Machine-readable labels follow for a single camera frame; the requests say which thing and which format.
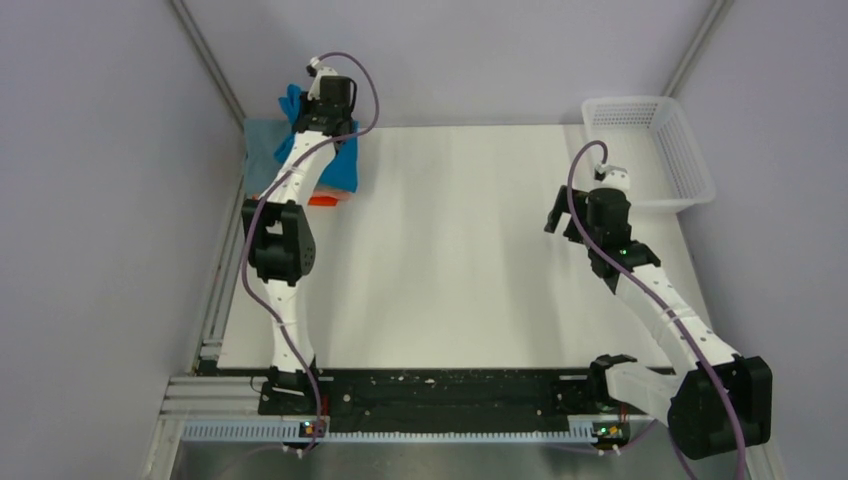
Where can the left aluminium corner post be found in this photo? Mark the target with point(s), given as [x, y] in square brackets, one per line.
[206, 56]

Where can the aluminium frame rail front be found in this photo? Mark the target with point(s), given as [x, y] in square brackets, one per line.
[209, 426]

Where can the white plastic basket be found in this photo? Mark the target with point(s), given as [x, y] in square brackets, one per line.
[651, 138]

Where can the right aluminium corner post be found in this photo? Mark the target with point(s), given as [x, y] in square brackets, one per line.
[708, 26]

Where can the folded grey-blue t-shirt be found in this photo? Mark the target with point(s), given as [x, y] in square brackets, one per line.
[262, 138]

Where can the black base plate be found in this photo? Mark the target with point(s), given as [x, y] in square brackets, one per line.
[451, 401]

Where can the aluminium corner post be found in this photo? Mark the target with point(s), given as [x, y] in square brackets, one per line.
[206, 56]
[708, 26]

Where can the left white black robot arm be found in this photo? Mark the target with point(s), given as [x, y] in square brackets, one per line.
[280, 248]

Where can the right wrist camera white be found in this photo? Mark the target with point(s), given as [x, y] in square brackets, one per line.
[610, 176]

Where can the bright blue t-shirt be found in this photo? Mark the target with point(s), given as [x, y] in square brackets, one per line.
[341, 173]

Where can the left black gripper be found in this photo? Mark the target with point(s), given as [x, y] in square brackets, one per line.
[303, 105]

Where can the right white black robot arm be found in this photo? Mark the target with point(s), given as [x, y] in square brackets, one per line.
[715, 399]

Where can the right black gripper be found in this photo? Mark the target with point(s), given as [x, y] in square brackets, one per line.
[580, 201]

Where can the folded pink t-shirt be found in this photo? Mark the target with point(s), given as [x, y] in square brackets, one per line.
[334, 194]

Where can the folded orange t-shirt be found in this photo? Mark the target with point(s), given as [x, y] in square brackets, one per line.
[323, 201]

